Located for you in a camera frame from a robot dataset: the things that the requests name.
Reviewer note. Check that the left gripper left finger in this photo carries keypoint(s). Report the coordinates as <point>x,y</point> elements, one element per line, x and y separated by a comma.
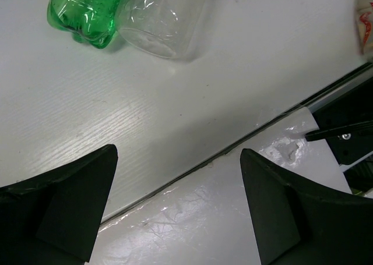
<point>54,217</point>

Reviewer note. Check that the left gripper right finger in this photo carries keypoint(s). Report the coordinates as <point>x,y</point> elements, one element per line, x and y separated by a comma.
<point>299,221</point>

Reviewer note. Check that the green bottle with cap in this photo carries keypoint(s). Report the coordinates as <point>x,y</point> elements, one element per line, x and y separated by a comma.
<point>89,21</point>

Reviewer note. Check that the red cap drink bottle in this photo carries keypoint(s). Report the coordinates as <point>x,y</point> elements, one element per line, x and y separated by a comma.
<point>363,17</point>

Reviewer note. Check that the clear plastic jar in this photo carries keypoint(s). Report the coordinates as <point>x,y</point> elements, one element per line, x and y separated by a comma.
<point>160,27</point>

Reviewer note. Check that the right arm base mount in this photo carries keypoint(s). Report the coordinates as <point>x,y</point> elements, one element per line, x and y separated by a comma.
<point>346,124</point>

